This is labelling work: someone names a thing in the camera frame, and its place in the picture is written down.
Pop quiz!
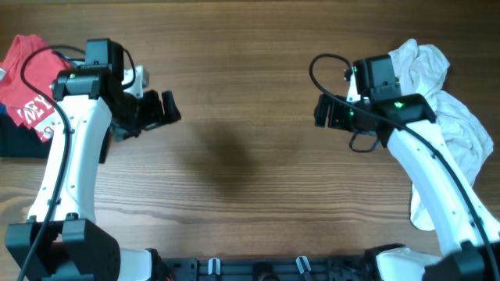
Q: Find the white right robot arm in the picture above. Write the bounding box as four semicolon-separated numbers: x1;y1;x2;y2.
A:
314;94;499;280

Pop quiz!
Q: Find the black folded shirt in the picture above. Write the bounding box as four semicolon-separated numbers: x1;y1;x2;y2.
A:
1;114;52;158

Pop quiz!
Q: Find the red t-shirt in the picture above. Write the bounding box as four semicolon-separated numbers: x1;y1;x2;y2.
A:
1;35;70;142

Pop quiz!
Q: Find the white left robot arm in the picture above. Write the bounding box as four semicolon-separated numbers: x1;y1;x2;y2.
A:
5;67;180;280

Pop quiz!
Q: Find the blue folded shirt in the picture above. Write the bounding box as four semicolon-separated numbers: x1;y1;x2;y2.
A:
0;104;7;115

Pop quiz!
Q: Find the white crumpled shirt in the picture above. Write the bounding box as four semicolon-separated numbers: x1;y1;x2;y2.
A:
387;37;495;232

